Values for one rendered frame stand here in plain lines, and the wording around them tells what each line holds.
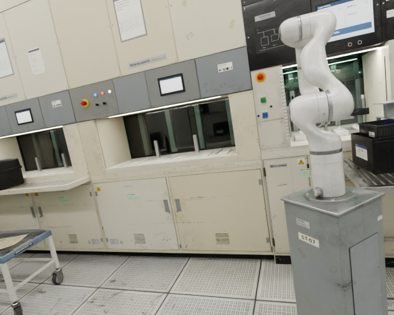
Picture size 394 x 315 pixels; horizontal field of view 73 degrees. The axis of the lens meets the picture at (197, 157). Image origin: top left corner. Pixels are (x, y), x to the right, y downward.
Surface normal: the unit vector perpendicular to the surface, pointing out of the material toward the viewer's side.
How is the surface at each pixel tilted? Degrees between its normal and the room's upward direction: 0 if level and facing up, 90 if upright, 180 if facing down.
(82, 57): 90
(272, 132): 90
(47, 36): 90
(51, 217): 90
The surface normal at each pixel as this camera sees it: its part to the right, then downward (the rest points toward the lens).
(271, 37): -0.31, 0.20
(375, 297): 0.44, 0.07
